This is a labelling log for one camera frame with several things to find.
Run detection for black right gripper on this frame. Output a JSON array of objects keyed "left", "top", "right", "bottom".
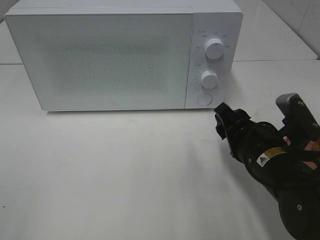
[{"left": 214, "top": 93, "right": 320, "bottom": 180}]

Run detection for round white door button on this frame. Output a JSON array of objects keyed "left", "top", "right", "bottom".
[{"left": 197, "top": 93, "right": 213, "bottom": 106}]

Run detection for white microwave door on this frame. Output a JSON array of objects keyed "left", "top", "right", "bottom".
[{"left": 6, "top": 14, "right": 193, "bottom": 111}]

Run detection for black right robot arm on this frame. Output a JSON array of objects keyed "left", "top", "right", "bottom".
[{"left": 214, "top": 93, "right": 320, "bottom": 240}]

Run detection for upper white microwave knob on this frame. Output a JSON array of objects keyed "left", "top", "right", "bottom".
[{"left": 204, "top": 36, "right": 225, "bottom": 60}]

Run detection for white microwave oven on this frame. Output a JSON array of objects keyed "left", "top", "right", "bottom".
[{"left": 4, "top": 0, "right": 243, "bottom": 112}]

